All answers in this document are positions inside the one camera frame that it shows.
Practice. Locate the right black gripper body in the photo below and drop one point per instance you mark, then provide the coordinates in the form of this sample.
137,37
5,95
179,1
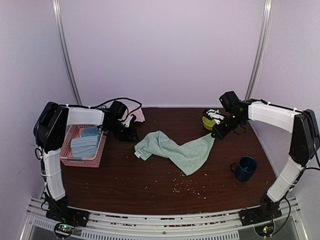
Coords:
223,131

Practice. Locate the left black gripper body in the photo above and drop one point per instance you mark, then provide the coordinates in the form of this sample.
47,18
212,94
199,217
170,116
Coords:
122,134

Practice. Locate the green towel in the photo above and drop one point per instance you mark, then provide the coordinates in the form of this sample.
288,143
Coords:
188,157

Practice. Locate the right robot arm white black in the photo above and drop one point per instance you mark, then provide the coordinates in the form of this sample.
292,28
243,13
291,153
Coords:
300,124

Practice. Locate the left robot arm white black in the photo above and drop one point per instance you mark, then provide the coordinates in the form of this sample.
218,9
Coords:
49,132

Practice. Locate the yellow-green bowl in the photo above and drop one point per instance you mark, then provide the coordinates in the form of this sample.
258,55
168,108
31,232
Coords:
208,123

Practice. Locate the pink towel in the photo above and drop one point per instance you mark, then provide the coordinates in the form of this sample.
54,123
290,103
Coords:
138,113

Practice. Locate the blue cartoon towel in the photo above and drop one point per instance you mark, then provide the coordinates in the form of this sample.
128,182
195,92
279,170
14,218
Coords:
90,132

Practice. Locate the folded blue towel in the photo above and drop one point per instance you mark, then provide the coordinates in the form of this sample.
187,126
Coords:
84,147

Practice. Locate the dark blue mug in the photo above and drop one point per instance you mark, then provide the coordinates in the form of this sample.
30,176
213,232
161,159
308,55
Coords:
244,169

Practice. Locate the pink plastic basket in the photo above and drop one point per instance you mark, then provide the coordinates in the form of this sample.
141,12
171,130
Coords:
66,156

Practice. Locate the right round circuit board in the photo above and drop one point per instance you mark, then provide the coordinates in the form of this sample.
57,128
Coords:
265,230

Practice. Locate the round circuit board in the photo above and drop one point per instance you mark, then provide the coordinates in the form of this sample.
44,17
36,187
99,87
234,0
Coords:
63,230
265,230

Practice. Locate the left round circuit board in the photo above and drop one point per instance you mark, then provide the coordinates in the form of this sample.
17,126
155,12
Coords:
63,230

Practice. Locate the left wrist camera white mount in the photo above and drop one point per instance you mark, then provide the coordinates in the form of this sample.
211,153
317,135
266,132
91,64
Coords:
129,120

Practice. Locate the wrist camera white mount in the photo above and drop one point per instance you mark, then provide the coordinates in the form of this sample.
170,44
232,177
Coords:
214,115
129,120

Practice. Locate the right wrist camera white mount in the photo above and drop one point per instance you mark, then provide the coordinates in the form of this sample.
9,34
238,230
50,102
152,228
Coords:
214,115

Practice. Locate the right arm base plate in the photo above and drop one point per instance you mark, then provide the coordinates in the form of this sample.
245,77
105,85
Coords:
253,216

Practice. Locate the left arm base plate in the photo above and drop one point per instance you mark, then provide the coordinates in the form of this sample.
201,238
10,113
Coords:
73,217

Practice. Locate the right aluminium frame post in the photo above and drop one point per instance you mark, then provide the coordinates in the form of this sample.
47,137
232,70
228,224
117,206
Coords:
261,48

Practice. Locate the aluminium frame post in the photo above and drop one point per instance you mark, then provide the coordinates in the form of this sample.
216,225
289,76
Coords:
261,48
64,48

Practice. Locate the left aluminium frame post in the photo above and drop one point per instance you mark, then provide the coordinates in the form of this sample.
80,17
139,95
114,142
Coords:
64,48

